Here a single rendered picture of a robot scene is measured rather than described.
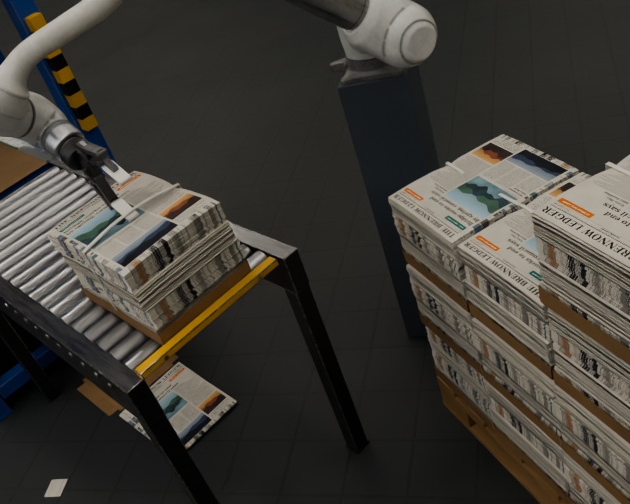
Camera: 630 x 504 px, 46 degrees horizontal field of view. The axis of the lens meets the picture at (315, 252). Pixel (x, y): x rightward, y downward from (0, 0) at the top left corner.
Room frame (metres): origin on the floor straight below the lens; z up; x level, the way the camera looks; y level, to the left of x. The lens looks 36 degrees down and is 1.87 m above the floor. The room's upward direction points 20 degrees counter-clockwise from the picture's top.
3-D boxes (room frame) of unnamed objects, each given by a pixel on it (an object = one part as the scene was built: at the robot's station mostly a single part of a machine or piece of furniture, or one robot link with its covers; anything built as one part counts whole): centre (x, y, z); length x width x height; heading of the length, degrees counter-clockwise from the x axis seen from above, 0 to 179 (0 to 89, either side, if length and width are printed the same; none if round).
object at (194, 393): (1.98, 0.66, 0.01); 0.37 x 0.28 x 0.01; 34
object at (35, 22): (2.73, 0.65, 1.05); 0.05 x 0.05 x 0.45; 34
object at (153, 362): (1.39, 0.28, 0.81); 0.43 x 0.03 x 0.02; 124
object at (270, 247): (2.08, 0.43, 0.74); 1.34 x 0.05 x 0.12; 34
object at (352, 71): (1.99, -0.33, 1.03); 0.22 x 0.18 x 0.06; 66
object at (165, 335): (1.47, 0.32, 0.83); 0.29 x 0.16 x 0.04; 124
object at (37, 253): (2.05, 0.72, 0.77); 0.47 x 0.05 x 0.05; 124
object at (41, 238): (2.11, 0.75, 0.77); 0.47 x 0.05 x 0.05; 124
